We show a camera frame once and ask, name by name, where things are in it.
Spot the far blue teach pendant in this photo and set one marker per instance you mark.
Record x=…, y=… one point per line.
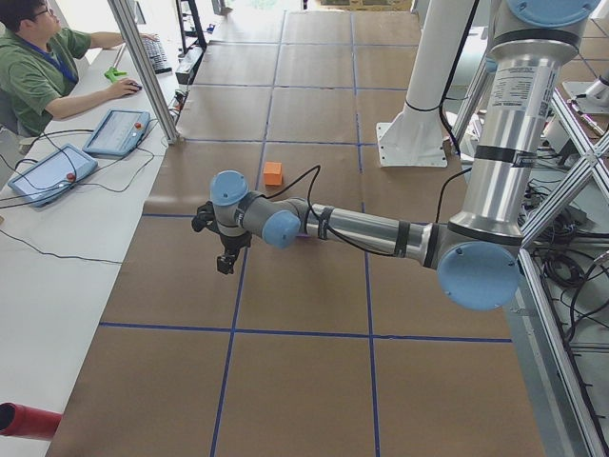
x=118, y=134

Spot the aluminium frame rail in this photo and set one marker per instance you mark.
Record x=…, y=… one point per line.
x=559, y=318

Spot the green plastic clamp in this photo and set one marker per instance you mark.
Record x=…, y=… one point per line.
x=113, y=74

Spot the black keyboard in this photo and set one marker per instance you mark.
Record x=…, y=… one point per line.
x=156, y=55

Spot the person in green shirt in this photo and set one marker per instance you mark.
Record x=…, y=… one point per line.
x=38, y=70

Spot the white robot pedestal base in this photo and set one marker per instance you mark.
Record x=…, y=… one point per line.
x=414, y=138

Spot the blue teach pendant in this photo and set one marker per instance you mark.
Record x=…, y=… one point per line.
x=118, y=134
x=54, y=175

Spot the red cylinder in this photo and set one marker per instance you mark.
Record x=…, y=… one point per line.
x=28, y=422

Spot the orange foam cube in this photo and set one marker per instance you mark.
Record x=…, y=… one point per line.
x=273, y=174

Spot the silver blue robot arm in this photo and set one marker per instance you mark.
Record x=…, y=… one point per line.
x=475, y=252

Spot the aluminium frame post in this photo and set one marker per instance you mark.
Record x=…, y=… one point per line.
x=133, y=39

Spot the near blue teach pendant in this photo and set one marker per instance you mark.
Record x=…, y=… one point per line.
x=54, y=175

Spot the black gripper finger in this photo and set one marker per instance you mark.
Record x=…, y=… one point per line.
x=225, y=263

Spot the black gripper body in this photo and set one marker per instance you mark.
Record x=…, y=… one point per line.
x=231, y=243

